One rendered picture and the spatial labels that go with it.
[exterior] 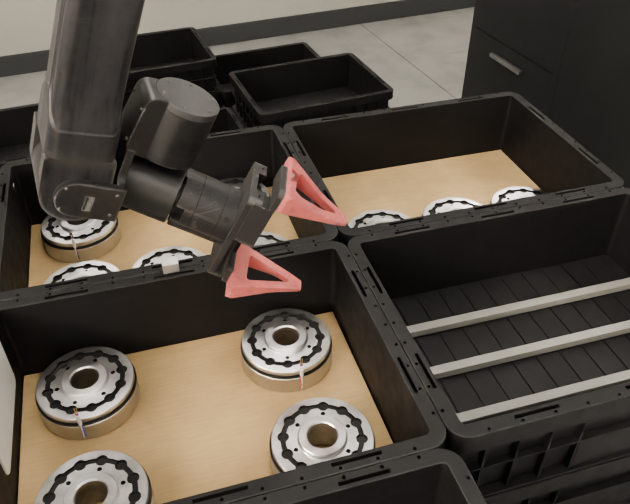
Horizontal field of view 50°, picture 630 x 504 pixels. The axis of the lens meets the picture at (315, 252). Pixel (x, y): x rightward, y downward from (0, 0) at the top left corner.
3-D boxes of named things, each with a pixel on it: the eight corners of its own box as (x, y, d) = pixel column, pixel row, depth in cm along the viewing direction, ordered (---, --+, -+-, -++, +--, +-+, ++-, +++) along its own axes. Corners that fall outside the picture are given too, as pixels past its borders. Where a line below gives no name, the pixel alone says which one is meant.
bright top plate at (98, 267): (43, 327, 79) (41, 323, 78) (38, 274, 86) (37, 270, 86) (130, 305, 81) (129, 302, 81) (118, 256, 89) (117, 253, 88)
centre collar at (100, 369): (58, 402, 69) (57, 398, 69) (64, 367, 73) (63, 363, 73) (107, 396, 70) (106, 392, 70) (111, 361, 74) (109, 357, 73)
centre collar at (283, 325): (271, 360, 74) (271, 356, 74) (259, 329, 78) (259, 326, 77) (313, 348, 75) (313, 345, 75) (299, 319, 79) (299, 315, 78)
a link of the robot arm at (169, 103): (36, 151, 61) (48, 214, 56) (71, 39, 55) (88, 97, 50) (161, 172, 68) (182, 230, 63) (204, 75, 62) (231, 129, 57)
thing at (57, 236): (36, 250, 90) (35, 247, 89) (47, 208, 98) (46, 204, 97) (114, 243, 91) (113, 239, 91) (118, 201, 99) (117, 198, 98)
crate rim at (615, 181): (342, 253, 81) (343, 237, 80) (280, 137, 104) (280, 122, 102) (625, 200, 90) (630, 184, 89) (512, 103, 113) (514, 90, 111)
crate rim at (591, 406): (451, 459, 59) (454, 442, 57) (342, 253, 81) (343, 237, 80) (813, 360, 68) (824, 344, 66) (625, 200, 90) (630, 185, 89)
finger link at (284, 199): (322, 234, 70) (239, 199, 68) (356, 184, 66) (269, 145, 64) (321, 278, 65) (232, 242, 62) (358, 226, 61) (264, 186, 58)
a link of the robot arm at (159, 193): (113, 178, 65) (98, 210, 61) (136, 120, 62) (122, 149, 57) (180, 205, 67) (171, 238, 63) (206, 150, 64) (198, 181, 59)
